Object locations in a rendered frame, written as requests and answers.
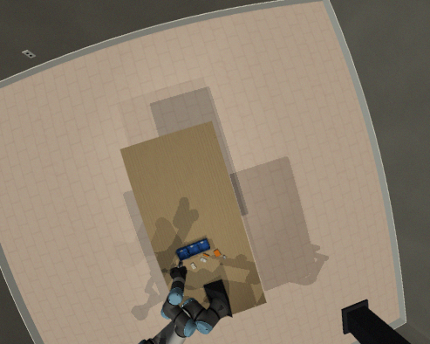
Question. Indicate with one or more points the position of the blue rack of bins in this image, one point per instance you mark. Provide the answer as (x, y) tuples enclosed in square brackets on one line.
[(198, 247)]

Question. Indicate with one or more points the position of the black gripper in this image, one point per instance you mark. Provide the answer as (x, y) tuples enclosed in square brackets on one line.
[(179, 273)]

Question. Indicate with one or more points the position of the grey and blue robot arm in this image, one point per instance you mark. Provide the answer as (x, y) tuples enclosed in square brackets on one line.
[(183, 326)]

